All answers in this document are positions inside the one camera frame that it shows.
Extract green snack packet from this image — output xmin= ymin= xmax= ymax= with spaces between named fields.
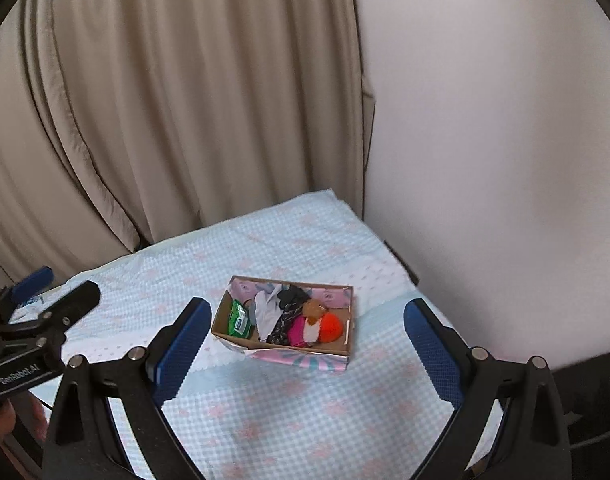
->
xmin=227 ymin=300 xmax=253 ymax=339

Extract white grey sock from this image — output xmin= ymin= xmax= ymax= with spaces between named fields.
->
xmin=254 ymin=285 xmax=282 ymax=342

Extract dark patterned fabric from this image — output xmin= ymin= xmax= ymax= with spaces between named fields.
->
xmin=266 ymin=308 xmax=303 ymax=346

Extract orange fuzzy pompom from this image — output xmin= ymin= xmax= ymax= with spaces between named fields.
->
xmin=318 ymin=312 xmax=344 ymax=344

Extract magenta fuzzy pompom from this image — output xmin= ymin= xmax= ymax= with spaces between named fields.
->
xmin=287 ymin=315 xmax=307 ymax=348

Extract pink striped cardboard box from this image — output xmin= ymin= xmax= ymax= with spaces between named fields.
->
xmin=212 ymin=276 xmax=354 ymax=372

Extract brown plush toy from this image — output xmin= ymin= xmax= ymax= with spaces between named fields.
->
xmin=302 ymin=299 xmax=328 ymax=347

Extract black fabric piece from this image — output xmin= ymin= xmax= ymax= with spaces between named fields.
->
xmin=278 ymin=285 xmax=311 ymax=313

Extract person's left hand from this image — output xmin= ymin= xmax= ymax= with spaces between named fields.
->
xmin=0 ymin=394 xmax=48 ymax=442

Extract beige curtain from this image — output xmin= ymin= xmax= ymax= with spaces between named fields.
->
xmin=0 ymin=0 xmax=373 ymax=279

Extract light blue checkered blanket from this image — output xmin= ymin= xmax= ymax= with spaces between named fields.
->
xmin=8 ymin=188 xmax=507 ymax=480

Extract black cable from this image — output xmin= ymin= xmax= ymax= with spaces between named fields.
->
xmin=566 ymin=421 xmax=610 ymax=451

